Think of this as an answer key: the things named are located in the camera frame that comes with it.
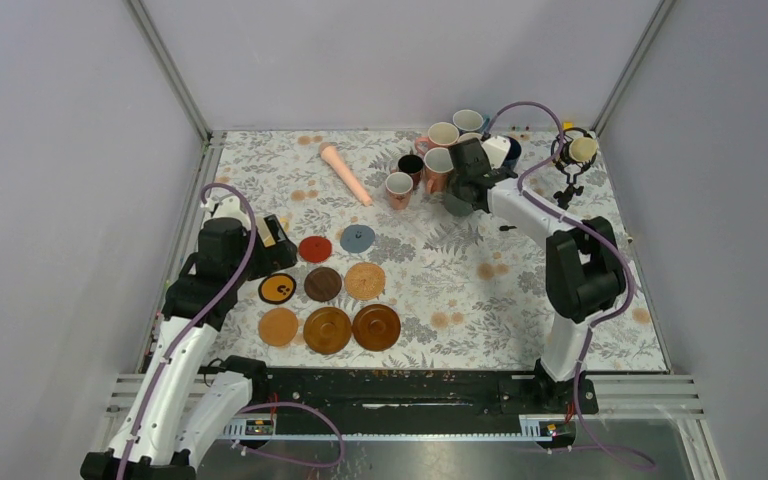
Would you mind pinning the black mug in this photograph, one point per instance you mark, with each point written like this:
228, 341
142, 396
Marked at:
413, 166

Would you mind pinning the woven rattan coaster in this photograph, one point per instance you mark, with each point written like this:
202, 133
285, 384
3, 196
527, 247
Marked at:
365, 281

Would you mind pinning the dark walnut coaster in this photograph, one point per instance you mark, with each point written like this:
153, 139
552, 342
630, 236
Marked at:
323, 284

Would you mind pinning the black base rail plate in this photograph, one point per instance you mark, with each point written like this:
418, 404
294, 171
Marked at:
386, 402

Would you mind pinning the pink mug centre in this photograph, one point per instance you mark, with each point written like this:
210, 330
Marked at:
438, 166

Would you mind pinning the cream microphone in shockmount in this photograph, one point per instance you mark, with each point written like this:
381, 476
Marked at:
574, 150

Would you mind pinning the red smiley coaster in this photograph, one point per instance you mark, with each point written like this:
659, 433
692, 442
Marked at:
315, 249

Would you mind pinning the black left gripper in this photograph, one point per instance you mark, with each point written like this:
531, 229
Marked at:
276, 257

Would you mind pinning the brown ceramic saucer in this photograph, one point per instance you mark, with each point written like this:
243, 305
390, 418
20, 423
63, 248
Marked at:
327, 330
376, 327

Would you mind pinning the light green mug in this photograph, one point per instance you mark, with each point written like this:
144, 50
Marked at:
469, 136

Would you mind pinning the blue-grey smiley coaster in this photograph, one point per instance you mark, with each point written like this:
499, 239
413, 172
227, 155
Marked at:
357, 238

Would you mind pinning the pink silicone microphone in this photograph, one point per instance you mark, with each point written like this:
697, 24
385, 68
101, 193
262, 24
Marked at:
331, 156

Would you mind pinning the pink mug back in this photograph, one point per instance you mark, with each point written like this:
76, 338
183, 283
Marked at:
440, 134

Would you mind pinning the yellow mug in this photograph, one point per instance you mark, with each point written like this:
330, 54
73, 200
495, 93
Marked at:
264, 233

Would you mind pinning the navy blue mug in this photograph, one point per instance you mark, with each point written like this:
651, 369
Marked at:
513, 155

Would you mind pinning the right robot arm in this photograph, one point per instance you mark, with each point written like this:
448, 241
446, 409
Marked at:
585, 272

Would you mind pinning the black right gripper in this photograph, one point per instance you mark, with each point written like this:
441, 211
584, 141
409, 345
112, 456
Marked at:
456, 180

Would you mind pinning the orange black smiley coaster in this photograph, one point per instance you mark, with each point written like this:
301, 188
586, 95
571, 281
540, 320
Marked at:
277, 289

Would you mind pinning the dark green mug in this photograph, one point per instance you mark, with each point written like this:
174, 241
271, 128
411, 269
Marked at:
456, 206

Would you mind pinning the light brown round coaster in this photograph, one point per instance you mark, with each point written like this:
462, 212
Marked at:
278, 327

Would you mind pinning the aluminium frame rail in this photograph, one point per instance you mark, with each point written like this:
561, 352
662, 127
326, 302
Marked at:
156, 45

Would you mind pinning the white blue-handled mug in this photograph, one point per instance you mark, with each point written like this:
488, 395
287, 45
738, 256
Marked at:
469, 121

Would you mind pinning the floral tablecloth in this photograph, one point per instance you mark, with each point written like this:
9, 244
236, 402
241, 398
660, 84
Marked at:
469, 292

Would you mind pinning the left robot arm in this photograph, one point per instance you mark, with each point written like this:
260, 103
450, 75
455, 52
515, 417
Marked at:
161, 438

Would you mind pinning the small pink patterned mug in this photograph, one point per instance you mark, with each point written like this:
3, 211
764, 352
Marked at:
399, 187

